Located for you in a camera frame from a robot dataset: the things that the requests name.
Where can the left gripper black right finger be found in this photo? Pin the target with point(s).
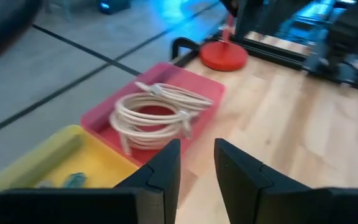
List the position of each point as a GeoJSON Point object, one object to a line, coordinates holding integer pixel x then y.
{"type": "Point", "coordinates": [247, 193]}

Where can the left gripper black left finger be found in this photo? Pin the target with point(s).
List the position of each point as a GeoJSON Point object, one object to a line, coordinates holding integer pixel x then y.
{"type": "Point", "coordinates": [160, 193]}

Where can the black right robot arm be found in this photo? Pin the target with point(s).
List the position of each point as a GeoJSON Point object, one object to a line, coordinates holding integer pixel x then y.
{"type": "Point", "coordinates": [343, 37]}

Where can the yellow plastic tray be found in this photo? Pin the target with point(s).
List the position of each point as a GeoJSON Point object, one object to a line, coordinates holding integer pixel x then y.
{"type": "Point", "coordinates": [104, 161]}

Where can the pink plastic tray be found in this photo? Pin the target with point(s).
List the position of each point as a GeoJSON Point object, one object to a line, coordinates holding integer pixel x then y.
{"type": "Point", "coordinates": [166, 73]}

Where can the red desk lamp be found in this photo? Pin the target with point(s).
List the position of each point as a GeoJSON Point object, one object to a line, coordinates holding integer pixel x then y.
{"type": "Point", "coordinates": [224, 56]}

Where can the black aluminium table frame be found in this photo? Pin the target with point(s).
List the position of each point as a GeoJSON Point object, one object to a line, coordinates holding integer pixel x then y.
{"type": "Point", "coordinates": [275, 53]}

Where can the black arched bracket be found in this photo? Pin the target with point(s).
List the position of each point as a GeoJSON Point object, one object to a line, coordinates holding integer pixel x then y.
{"type": "Point", "coordinates": [179, 43]}

